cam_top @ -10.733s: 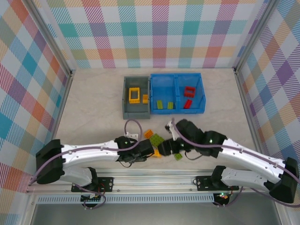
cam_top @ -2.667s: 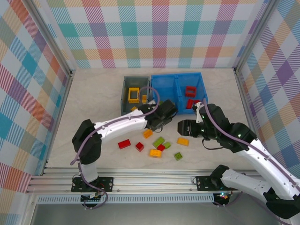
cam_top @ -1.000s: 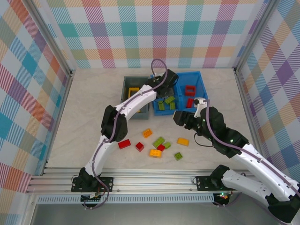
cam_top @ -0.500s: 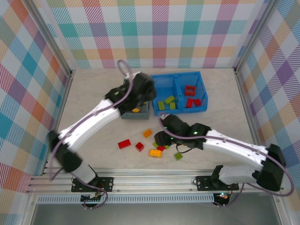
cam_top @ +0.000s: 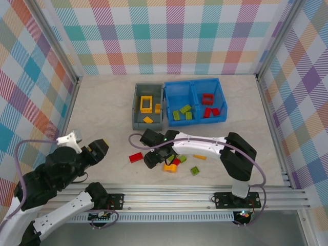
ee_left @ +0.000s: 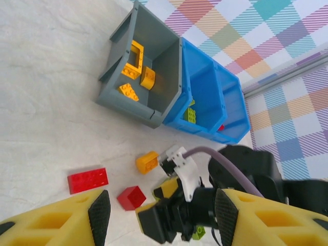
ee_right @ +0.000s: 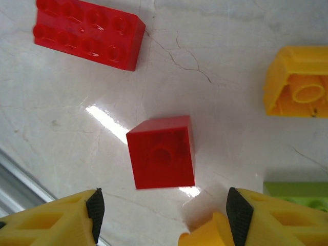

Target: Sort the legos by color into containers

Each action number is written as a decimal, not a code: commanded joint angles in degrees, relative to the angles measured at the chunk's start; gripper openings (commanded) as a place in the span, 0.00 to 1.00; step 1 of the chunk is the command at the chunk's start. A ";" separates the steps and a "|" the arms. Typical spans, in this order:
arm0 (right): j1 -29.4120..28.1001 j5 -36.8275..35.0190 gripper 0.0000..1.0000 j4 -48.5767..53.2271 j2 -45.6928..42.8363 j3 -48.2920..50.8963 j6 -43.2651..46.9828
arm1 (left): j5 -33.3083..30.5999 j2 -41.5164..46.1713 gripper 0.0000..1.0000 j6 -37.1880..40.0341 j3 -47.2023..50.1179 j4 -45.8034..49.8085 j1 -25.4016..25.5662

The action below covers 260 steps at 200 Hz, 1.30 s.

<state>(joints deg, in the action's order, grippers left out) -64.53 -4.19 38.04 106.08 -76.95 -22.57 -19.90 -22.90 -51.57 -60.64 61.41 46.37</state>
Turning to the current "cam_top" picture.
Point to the small green lego brick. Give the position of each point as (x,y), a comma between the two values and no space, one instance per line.
(183,159)

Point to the small red lego brick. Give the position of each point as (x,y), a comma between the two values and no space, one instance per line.
(176,162)
(207,112)

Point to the large green lego brick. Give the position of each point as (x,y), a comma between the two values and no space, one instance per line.
(185,109)

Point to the square green lego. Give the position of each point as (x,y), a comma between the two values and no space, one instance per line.
(195,170)

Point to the gray plastic bin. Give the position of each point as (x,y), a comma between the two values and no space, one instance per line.
(147,88)

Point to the red lego frame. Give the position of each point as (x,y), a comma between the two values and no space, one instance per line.
(203,100)

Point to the yellow lego frame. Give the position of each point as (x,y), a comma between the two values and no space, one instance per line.
(146,111)

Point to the long red lego brick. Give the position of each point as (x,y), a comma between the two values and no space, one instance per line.
(215,112)
(136,157)

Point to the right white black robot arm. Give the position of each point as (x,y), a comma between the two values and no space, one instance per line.
(200,147)

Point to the aluminium frame post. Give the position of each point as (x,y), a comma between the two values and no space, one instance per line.
(280,38)
(57,43)

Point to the wide aluminium base rail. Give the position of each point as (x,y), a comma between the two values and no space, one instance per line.
(166,197)

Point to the blue plastic bin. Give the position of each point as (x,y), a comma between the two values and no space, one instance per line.
(216,89)
(178,94)

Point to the long orange lego brick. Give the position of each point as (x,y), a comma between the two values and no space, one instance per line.
(200,157)

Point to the orange arch lego brick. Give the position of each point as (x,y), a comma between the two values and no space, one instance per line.
(169,168)

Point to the small controller board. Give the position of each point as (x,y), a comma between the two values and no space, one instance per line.
(101,217)
(243,214)

